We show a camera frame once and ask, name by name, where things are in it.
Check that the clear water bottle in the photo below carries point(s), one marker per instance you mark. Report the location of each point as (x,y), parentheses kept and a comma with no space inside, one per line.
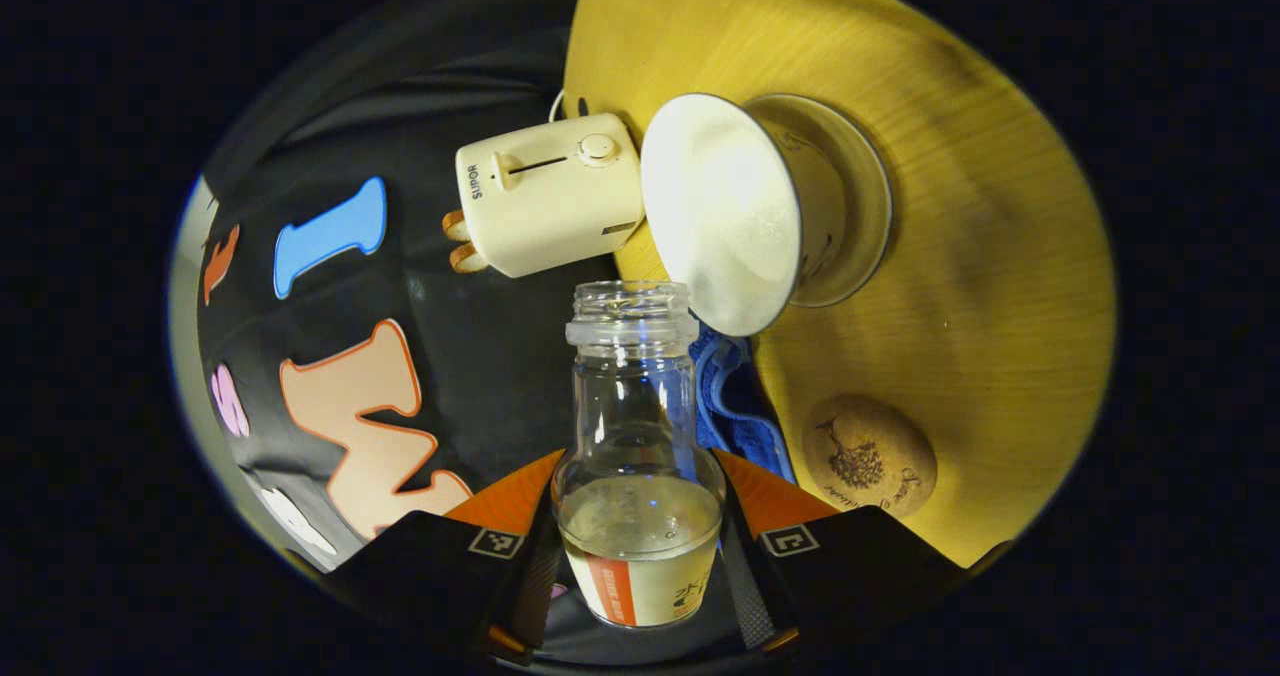
(640,456)

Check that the cream teacup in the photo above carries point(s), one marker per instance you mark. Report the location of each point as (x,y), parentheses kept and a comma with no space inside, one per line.
(720,216)

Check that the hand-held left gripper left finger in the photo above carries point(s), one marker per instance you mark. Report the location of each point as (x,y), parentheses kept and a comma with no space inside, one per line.
(430,566)

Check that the round cork coaster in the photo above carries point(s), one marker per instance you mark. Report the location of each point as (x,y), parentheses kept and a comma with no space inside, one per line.
(870,456)

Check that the cream toaster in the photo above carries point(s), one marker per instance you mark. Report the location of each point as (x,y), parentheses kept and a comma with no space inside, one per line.
(550,206)

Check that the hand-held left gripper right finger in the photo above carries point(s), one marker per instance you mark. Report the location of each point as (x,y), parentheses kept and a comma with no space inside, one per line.
(850,556)

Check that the toasted bread slice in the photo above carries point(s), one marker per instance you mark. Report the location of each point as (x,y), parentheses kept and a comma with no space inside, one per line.
(456,226)
(468,258)

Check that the blue towel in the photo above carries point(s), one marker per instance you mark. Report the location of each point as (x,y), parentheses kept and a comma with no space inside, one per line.
(745,406)

